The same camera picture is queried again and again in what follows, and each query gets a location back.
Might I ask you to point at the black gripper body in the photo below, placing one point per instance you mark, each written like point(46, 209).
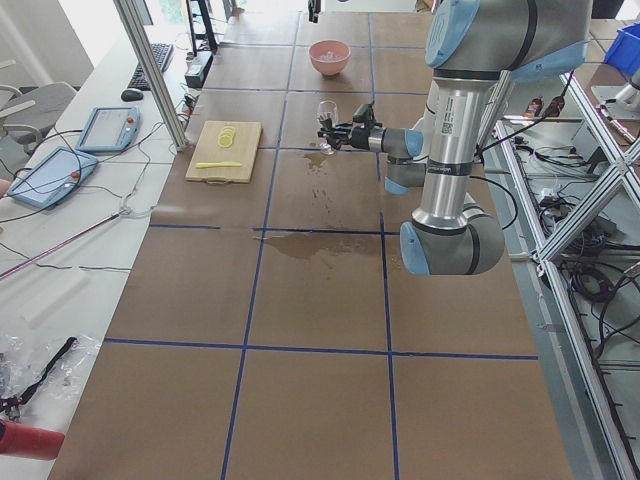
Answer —
point(361, 139)

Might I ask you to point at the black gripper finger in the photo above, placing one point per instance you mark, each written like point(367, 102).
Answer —
point(335, 142)
point(323, 133)

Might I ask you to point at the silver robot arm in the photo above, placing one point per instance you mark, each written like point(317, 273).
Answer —
point(470, 44)

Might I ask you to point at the clear wine glass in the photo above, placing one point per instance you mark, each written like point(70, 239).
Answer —
point(327, 115)

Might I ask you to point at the pink bowl of ice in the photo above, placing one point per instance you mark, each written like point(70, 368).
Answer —
point(329, 57)

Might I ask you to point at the yellow lemon slice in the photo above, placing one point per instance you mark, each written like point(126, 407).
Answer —
point(226, 136)

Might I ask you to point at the bamboo cutting board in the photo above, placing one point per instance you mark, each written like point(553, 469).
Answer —
point(243, 150)

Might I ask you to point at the yellow plastic knife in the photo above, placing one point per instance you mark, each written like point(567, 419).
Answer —
point(223, 164)

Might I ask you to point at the black computer mouse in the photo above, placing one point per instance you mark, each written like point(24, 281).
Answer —
point(131, 95)

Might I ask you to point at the blue teach pendant far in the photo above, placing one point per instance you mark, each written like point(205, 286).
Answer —
point(109, 130)

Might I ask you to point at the blue teach pendant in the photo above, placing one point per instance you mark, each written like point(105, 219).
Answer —
point(54, 178)
point(109, 130)

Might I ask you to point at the blue teach pendant near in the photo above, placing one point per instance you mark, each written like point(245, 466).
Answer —
point(54, 178)

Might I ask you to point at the red fire extinguisher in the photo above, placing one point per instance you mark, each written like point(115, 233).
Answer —
point(24, 441)

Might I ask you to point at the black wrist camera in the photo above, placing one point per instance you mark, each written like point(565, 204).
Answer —
point(364, 115)

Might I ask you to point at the aluminium frame post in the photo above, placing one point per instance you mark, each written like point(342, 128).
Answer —
point(136, 33)

